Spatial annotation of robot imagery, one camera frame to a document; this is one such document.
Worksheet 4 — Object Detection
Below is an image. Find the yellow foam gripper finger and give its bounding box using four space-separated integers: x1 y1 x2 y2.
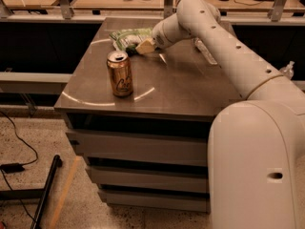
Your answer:
135 38 156 54

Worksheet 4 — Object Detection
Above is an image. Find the black stand leg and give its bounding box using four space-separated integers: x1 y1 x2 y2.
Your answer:
0 155 63 229

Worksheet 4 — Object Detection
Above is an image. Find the small clear bottle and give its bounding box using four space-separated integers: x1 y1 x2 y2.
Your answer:
279 61 295 79

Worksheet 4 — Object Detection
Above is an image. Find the green jalapeno chip bag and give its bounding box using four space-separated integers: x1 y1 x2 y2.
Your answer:
110 28 153 56

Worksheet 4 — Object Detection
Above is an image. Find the gold soda can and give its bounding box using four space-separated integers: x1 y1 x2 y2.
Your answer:
107 51 133 97

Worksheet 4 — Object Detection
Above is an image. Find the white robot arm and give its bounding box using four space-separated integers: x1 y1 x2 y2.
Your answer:
152 0 305 229

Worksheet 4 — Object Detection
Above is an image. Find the black power cable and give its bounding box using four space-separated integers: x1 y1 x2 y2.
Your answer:
0 110 40 224

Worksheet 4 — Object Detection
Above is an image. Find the clear plastic water bottle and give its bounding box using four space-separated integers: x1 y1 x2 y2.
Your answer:
193 38 217 65

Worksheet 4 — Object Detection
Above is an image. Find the grey drawer cabinet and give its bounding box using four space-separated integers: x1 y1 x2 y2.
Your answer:
55 18 240 212

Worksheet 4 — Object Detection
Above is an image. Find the grey metal rail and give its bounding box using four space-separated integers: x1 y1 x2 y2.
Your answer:
0 72 71 94

